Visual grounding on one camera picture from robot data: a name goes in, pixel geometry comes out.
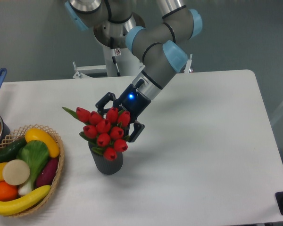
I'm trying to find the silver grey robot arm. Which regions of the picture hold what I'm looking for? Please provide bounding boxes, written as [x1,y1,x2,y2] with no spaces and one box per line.
[65,0,202,142]

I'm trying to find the green bok choy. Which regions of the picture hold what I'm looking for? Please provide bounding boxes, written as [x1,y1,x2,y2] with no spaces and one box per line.
[17,140,49,196]

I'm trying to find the yellow banana front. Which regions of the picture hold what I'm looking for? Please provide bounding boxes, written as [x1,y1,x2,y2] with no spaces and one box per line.
[0,185,51,216]

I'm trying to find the beige round slice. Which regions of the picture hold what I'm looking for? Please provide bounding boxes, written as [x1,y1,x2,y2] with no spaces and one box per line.
[2,159,30,186]

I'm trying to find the orange fruit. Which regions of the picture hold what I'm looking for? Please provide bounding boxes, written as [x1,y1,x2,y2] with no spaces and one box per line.
[0,181,18,202]

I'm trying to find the green cucumber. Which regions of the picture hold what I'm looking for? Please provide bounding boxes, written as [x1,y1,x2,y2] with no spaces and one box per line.
[0,137,27,163]

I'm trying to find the purple sweet potato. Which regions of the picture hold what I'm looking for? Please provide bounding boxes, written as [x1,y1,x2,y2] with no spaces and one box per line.
[35,158,58,188]

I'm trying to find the dark grey ribbed vase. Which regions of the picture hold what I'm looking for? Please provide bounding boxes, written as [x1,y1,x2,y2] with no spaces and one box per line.
[88,143,123,175]

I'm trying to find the white bracket with bolt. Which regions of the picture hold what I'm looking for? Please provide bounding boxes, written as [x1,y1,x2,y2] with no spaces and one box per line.
[184,54,193,73]

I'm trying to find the woven wicker basket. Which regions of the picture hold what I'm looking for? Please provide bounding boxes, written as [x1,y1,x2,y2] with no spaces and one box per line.
[0,124,64,217]

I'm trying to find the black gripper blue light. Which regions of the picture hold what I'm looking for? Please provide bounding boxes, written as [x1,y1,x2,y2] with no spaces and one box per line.
[95,84,151,143]

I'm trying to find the red tulip bouquet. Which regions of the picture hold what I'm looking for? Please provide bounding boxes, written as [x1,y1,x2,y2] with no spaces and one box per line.
[62,107,131,161]

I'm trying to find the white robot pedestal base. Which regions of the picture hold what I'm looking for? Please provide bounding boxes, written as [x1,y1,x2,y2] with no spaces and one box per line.
[72,44,147,80]

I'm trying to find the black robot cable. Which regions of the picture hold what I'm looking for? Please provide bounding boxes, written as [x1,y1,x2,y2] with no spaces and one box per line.
[109,36,121,77]

